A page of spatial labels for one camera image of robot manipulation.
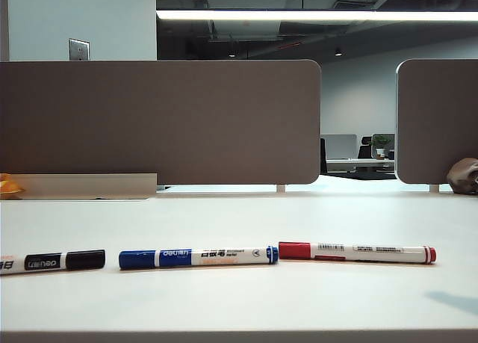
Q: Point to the red whiteboard marker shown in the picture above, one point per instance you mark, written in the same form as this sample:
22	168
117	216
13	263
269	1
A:
358	251

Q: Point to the black whiteboard marker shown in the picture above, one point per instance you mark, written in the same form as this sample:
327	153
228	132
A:
52	262

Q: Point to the blue whiteboard marker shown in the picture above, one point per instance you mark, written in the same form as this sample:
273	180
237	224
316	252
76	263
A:
209	257

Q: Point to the wide brown desk divider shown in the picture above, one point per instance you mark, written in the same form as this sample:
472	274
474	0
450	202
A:
149	122

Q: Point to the grey background desk screen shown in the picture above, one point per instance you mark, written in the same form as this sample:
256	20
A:
340	146

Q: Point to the white background desk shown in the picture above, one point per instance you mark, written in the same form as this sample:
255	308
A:
358	164

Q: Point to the black office chair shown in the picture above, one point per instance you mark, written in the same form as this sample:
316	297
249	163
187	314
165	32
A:
364	150

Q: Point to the potted green plant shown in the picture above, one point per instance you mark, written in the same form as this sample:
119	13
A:
381	143

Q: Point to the beige cardboard box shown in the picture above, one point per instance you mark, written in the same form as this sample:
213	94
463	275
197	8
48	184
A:
89	186

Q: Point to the long ceiling light strip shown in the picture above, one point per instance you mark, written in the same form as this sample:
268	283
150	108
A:
298	15

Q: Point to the narrow brown desk divider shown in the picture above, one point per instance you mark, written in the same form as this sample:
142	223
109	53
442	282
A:
437	122

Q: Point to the brown crumpled lump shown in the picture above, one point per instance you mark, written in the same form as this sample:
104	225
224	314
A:
461	175

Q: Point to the orange object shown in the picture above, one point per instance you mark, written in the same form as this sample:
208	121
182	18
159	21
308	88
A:
9	186

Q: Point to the white divider foot bracket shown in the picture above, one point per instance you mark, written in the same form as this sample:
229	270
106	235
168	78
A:
434	188
281	188

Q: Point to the metal wall plate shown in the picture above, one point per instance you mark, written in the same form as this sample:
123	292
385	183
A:
78	49

